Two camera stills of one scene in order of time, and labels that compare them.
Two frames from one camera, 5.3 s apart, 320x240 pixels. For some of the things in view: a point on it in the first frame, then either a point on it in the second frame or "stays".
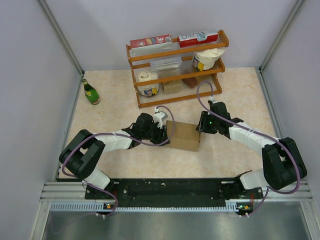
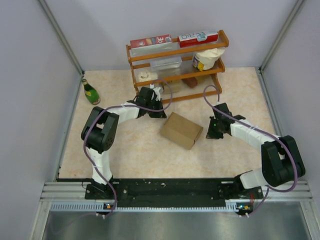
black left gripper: x=161 y=136 to x=160 y=114
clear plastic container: x=166 y=63 stays
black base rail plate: x=171 y=193 stays
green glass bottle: x=91 y=93 stays
